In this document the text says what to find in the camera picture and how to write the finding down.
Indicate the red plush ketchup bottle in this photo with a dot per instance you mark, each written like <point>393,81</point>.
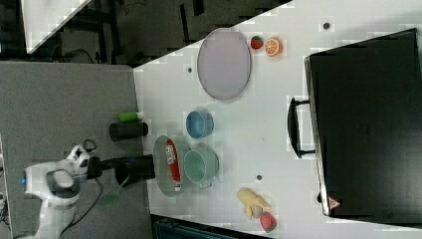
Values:
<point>172,161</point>

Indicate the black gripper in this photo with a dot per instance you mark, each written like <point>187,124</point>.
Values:
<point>97,166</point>

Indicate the light green strainer bowl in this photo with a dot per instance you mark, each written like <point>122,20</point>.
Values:
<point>162,171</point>

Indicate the toy strawberry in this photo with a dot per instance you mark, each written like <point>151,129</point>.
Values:
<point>256,43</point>

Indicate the grey round plate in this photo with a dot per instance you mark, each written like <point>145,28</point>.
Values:
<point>224,64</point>

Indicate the toy red fruit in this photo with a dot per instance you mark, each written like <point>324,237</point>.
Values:
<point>268,222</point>

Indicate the green marker tube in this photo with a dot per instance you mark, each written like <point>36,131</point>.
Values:
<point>130,116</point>

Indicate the toy orange slice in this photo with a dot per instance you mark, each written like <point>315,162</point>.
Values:
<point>274,47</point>

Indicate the teal mug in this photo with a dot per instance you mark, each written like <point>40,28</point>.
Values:
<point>201,166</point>

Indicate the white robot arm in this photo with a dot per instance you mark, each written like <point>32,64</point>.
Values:
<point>58,185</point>

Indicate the toy banana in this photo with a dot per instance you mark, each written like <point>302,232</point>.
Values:
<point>254,203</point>

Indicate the white side table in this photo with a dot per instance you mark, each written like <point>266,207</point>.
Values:
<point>43,18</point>

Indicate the green spatula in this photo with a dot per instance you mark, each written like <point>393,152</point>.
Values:
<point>112,196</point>

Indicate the blue bowl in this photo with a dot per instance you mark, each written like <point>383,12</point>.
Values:
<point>199,124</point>

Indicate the black cylinder cup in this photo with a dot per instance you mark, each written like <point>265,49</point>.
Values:
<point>136,169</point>

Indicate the black oven appliance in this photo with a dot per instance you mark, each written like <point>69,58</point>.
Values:
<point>365,101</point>

